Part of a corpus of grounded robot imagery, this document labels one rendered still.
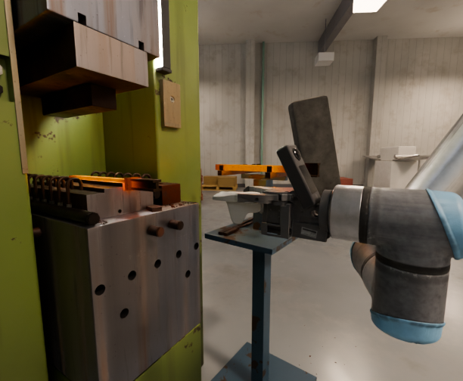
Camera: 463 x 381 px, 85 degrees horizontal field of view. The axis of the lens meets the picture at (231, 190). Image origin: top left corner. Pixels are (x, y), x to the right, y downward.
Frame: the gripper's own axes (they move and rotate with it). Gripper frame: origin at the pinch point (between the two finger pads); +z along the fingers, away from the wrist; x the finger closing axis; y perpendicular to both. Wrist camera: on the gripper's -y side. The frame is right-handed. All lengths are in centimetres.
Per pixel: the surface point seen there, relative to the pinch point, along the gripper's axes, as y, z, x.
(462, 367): 100, -66, 117
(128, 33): -39, 33, 2
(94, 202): 4.0, 32.9, -10.7
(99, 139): -15, 81, 20
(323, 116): -66, 60, 350
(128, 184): 0.2, 31.4, -2.1
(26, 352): 42, 47, -23
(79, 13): -39, 33, -11
